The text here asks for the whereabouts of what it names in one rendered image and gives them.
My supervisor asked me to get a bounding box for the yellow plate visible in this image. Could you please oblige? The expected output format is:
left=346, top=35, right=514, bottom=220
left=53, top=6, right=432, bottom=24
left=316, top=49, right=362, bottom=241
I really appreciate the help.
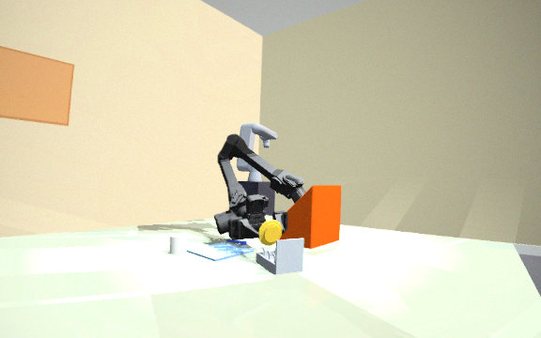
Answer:
left=258, top=221, right=283, bottom=246

